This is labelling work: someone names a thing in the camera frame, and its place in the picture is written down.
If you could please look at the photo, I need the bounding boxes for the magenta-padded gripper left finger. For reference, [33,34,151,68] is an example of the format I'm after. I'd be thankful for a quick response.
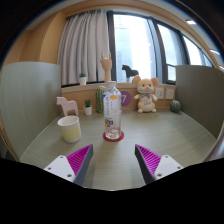
[43,143,95,187]

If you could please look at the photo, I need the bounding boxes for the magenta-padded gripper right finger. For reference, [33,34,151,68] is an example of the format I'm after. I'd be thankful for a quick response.
[134,143,184,185]

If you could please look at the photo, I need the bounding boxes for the clear plastic water bottle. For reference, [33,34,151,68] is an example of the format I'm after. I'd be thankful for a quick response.
[102,80,123,140]

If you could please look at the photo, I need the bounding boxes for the white paper cup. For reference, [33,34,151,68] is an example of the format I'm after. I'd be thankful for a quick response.
[56,115,82,144]

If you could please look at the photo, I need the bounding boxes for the flat round red coaster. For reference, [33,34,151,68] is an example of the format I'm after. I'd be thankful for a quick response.
[102,130,125,143]

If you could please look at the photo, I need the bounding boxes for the small potted green plant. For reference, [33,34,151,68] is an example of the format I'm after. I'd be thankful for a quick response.
[83,98,94,116]

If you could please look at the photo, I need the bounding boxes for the pink horse figurine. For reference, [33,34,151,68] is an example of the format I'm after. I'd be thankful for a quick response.
[55,96,80,117]

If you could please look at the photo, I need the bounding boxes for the round green cactus decoration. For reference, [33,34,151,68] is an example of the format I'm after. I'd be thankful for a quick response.
[169,99,182,114]

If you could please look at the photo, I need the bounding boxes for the beige mouse plush toy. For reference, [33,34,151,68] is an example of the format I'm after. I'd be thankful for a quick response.
[131,75,160,114]

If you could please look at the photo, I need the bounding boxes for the round purple number sign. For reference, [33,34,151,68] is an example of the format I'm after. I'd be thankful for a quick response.
[119,90,133,108]

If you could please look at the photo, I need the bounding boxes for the potted plant in white pot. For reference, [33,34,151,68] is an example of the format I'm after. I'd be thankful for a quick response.
[78,72,88,86]

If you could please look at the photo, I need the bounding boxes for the black horse figurine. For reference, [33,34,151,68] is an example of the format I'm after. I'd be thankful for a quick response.
[121,64,140,83]

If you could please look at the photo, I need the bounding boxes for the wooden hand model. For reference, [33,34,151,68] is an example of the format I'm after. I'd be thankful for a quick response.
[99,50,113,83]

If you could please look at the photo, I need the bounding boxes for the grey pleated curtain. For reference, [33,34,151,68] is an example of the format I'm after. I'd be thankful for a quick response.
[57,9,113,87]

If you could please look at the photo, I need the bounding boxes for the ceiling lights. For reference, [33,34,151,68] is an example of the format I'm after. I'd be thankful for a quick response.
[185,19,222,56]

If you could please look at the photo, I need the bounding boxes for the white wall socket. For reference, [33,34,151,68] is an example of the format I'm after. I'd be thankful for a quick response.
[154,87,165,100]
[165,88,176,100]

